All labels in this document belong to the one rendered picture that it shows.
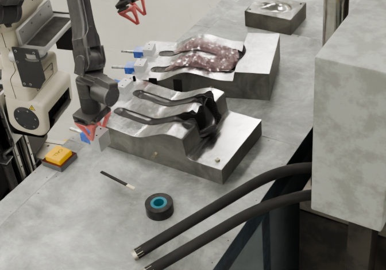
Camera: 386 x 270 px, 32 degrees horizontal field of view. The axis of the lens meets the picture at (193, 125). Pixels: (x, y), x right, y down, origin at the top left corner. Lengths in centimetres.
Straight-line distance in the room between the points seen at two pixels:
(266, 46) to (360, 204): 106
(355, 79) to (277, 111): 101
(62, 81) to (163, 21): 203
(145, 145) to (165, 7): 269
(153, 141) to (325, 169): 75
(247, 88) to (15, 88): 82
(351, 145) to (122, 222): 80
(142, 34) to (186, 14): 36
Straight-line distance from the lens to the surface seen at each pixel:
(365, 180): 141
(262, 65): 229
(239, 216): 179
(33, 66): 234
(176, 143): 198
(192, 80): 232
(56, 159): 213
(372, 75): 125
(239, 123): 211
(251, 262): 209
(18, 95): 249
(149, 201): 192
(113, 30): 450
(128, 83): 226
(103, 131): 199
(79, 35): 186
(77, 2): 186
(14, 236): 198
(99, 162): 214
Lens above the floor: 215
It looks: 37 degrees down
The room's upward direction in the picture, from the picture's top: 6 degrees counter-clockwise
